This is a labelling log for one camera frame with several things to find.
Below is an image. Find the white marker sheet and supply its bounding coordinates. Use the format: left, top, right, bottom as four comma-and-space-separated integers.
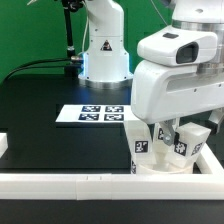
56, 104, 137, 123

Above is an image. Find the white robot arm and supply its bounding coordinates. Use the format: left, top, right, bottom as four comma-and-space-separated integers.
79, 0, 224, 145

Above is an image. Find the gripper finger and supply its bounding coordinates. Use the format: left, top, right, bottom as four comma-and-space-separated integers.
205, 108, 224, 134
159, 118, 179, 146

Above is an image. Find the black cable bundle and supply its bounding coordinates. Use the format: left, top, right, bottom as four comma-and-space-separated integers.
0, 58, 83, 84

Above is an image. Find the white U-shaped fence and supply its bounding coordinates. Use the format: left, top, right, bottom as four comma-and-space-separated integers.
0, 146, 224, 200

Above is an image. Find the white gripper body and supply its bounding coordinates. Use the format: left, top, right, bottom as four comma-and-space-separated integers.
131, 60, 224, 124

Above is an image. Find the black camera stand pole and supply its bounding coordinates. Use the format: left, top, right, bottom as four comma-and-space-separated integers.
55, 0, 83, 77

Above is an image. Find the white block at left edge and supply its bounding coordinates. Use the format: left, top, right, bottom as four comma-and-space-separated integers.
0, 133, 8, 158

